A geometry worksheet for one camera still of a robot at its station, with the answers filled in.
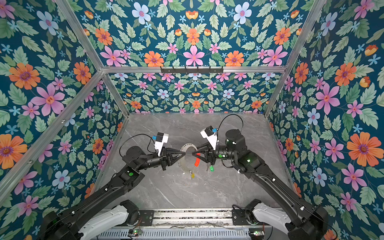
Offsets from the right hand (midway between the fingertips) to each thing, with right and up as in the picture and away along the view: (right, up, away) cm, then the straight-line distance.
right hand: (195, 150), depth 63 cm
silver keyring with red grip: (+1, -2, -1) cm, 3 cm away
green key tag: (+9, -16, +27) cm, 33 cm away
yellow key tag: (-3, -19, +25) cm, 32 cm away
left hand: (-4, -1, -4) cm, 6 cm away
